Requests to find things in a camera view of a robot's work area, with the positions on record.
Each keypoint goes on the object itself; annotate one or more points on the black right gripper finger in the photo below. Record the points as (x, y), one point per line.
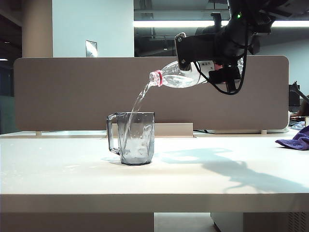
(224, 76)

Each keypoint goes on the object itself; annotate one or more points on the black right gripper finger with screws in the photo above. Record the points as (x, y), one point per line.
(193, 48)

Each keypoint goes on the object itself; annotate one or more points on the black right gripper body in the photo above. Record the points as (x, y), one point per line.
(231, 43)

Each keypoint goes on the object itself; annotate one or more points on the clear mineral water bottle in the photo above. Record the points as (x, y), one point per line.
(173, 81)

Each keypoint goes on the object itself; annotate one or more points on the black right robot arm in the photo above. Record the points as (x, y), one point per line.
(277, 7)

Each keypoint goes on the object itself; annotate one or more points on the grey transparent plastic mug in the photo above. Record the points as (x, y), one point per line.
(137, 149)

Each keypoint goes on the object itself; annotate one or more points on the long ceiling light strip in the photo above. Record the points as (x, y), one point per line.
(169, 23)

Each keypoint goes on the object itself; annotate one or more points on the background computer monitor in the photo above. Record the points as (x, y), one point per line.
(293, 99)

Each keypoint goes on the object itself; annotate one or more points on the seated background person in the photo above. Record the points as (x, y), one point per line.
(303, 109)

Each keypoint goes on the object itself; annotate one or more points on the purple cloth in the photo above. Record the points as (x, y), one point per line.
(297, 143)

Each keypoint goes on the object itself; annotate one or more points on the brown fabric desk divider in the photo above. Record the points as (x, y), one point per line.
(72, 96)

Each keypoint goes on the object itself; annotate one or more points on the beige round pillar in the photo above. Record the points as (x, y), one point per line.
(36, 29)

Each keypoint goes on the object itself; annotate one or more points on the silver wall plaque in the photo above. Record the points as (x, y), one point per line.
(91, 48)

